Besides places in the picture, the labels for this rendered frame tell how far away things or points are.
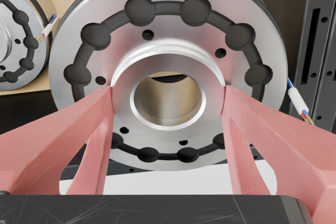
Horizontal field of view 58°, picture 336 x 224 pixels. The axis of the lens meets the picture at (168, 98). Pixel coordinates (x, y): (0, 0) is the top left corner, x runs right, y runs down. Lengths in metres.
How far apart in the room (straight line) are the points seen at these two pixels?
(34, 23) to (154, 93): 0.12
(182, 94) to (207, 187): 0.48
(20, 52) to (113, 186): 0.41
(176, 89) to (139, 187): 0.47
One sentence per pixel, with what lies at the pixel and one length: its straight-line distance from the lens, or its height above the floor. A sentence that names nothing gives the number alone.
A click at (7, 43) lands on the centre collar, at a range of 0.26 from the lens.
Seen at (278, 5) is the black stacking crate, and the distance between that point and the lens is 0.21.
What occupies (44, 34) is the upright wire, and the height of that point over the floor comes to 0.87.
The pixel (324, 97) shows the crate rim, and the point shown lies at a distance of 0.20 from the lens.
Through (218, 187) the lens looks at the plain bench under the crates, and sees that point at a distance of 0.63.
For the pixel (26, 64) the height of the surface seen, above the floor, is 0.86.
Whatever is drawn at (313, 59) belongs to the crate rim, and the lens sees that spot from 0.19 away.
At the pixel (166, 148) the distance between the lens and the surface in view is 0.15.
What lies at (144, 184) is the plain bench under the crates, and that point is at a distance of 0.61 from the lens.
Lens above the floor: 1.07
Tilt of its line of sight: 54 degrees down
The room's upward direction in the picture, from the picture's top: 177 degrees clockwise
